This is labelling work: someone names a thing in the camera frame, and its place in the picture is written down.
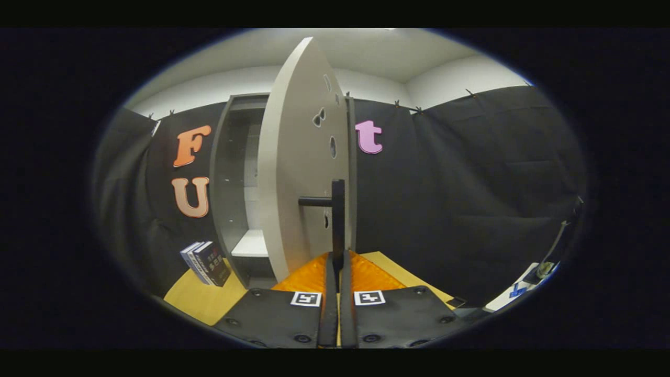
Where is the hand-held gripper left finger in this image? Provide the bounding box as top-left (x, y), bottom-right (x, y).
top-left (212, 253), bottom-right (340, 349)

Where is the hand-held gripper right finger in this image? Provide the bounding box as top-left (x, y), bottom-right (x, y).
top-left (339, 250), bottom-right (466, 349)

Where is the dark cover book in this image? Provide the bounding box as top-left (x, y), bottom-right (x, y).
top-left (194, 241), bottom-right (231, 287)

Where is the white spine book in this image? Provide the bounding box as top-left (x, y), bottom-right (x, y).
top-left (180, 243), bottom-right (202, 283)
top-left (186, 242), bottom-right (213, 286)

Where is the white side table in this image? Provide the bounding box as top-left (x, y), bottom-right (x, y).
top-left (484, 262), bottom-right (561, 313)

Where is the dark grey cabinet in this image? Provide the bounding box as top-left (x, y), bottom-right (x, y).
top-left (209, 93), bottom-right (358, 289)

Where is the black backdrop cloth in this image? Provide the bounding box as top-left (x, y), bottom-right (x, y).
top-left (90, 85), bottom-right (589, 309)

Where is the black stand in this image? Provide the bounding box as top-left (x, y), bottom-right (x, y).
top-left (523, 196), bottom-right (584, 286)

